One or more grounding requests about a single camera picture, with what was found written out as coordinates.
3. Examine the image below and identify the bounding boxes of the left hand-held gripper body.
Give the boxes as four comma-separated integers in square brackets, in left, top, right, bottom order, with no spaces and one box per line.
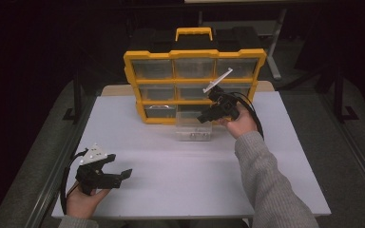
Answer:
[74,142,123,196]

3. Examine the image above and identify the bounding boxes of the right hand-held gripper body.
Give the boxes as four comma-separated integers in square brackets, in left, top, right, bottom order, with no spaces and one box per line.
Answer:
[202,66,240,124]

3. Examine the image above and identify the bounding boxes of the clear plastic drawer bin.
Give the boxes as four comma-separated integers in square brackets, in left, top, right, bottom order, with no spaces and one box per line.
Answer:
[174,110,214,143]

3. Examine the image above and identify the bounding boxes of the yellow and black organizer case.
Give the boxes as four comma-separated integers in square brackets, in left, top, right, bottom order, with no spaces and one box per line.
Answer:
[123,27,268,125]

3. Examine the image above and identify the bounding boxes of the person's right hand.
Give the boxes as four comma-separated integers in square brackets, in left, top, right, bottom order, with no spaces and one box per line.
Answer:
[218,104,259,141]

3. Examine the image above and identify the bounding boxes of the person's left hand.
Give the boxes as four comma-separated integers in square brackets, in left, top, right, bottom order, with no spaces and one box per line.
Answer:
[66,185,111,220]

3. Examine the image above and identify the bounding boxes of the group of closed organizer drawers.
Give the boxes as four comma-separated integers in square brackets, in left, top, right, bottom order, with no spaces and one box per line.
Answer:
[131,58,259,120]

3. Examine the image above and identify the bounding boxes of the white desk leg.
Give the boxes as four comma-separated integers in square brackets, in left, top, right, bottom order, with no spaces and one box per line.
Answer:
[265,9,288,81]

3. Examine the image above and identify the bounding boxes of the black metal stand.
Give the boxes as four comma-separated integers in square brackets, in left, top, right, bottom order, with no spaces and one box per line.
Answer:
[62,67,84,124]
[333,65,359,124]

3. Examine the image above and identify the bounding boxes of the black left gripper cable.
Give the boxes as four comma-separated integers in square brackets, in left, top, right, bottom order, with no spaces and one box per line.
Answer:
[59,147,88,216]

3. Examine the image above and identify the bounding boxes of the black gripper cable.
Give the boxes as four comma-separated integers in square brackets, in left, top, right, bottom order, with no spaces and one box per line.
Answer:
[59,147,88,216]
[230,91,265,141]

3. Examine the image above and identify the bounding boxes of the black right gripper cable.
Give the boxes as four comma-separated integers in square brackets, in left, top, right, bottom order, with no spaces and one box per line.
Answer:
[230,91,265,141]

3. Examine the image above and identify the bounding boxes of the aluminium frame rail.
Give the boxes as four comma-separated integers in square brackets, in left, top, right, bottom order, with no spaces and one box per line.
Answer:
[318,93,365,203]
[25,94,97,228]

